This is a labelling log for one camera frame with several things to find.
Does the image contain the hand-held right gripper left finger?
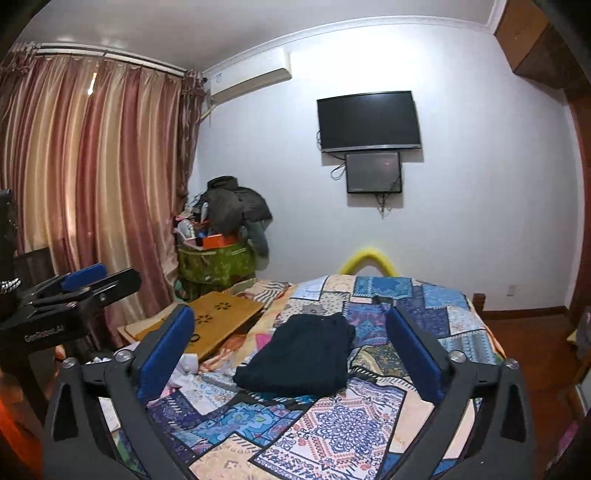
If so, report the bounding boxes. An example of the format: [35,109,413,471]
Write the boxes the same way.
[44,305,195,480]

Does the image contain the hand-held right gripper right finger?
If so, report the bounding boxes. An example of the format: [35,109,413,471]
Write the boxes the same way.
[385,307,536,480]

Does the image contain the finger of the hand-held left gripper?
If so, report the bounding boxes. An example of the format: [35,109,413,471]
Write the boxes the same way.
[21,263,108,302]
[34,268,142,315]

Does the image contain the dark teal pants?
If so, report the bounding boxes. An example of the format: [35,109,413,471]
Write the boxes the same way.
[232,312,356,398]

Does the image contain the dark wooden chair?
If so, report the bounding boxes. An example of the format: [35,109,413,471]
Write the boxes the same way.
[14,247,52,291]

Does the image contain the wooden lap desk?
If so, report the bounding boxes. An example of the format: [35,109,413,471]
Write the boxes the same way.
[124,291,264,363]

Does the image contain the green storage bag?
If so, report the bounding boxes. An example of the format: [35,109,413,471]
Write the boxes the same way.
[178,240,257,296]

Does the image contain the patchwork bedspread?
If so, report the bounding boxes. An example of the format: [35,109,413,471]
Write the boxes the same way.
[111,274,506,480]

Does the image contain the orange box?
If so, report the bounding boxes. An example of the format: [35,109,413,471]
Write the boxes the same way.
[198,233,238,250]

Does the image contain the yellow foam tube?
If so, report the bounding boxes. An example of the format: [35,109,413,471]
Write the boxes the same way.
[339,247,398,278]

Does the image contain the pink striped curtain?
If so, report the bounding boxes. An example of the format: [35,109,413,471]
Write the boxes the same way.
[0,41,208,352]

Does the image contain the pile of dark clothes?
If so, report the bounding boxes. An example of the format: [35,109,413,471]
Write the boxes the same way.
[198,175,273,232]

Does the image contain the grey blue garment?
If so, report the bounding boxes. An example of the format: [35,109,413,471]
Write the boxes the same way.
[240,219,273,271]

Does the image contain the small black monitor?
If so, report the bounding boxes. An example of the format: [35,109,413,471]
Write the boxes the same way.
[345,151,403,195]

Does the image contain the white air conditioner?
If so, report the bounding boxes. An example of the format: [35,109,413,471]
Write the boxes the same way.
[202,48,293,103]

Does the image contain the brown wooden wardrobe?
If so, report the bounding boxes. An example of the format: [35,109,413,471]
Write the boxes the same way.
[494,0,591,324]

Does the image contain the curtain rail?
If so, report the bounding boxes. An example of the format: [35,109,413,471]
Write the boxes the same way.
[14,41,201,79]

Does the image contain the black wall television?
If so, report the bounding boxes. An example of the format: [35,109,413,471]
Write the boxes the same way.
[317,91,423,154]

